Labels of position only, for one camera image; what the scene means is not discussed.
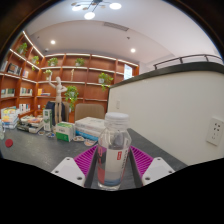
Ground wooden wall shelf unit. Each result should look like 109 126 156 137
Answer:
0 30 140 124

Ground black curtain rail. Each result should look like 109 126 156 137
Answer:
153 53 224 70

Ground ceiling air vent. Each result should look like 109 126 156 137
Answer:
102 21 130 32

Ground stack of colourful books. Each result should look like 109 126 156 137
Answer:
0 105 20 130

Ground tall green white carton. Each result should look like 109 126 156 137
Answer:
42 108 54 132

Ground white wall power outlet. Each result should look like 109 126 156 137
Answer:
205 116 224 147

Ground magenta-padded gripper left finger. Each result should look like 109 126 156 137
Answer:
50 144 101 190

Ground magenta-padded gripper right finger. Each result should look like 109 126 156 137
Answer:
128 145 175 188

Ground small green white box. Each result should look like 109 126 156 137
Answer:
54 121 76 143

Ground branched ceiling lamp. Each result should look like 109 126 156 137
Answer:
70 0 123 20

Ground wooden artist mannequin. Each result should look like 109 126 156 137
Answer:
48 76 68 125

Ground clear plastic water bottle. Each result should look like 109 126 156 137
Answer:
96 112 133 192

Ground stack of dark books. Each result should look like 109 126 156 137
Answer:
16 114 45 134

